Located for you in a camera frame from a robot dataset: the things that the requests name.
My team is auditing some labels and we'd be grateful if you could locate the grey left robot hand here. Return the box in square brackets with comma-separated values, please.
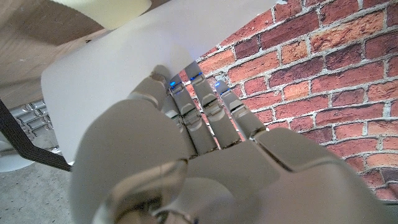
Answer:
[70, 60, 398, 224]

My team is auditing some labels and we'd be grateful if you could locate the red brick printed backdrop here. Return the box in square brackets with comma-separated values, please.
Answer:
[178, 0, 398, 202]

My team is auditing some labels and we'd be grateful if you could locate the black bar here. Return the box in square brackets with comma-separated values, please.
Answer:
[0, 99, 72, 172]

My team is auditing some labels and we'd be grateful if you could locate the yellow sponge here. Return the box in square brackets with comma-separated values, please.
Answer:
[51, 0, 152, 31]

